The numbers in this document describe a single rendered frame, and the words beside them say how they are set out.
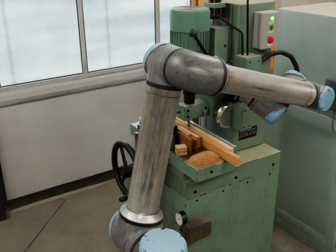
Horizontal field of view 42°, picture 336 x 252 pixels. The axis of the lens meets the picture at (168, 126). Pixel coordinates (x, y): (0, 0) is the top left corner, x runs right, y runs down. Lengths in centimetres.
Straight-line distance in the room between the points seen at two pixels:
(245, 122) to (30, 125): 163
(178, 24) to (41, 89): 144
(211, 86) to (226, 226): 111
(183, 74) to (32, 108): 198
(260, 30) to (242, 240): 107
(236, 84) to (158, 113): 25
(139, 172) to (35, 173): 194
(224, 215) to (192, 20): 94
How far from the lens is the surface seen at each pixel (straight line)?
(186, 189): 195
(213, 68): 124
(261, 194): 229
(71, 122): 324
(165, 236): 142
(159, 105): 134
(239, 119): 203
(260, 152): 223
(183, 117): 203
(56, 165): 332
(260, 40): 203
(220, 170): 191
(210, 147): 197
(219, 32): 198
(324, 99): 162
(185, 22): 188
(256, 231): 241
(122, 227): 151
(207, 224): 201
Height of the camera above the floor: 177
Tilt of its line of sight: 23 degrees down
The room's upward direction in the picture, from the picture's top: 1 degrees counter-clockwise
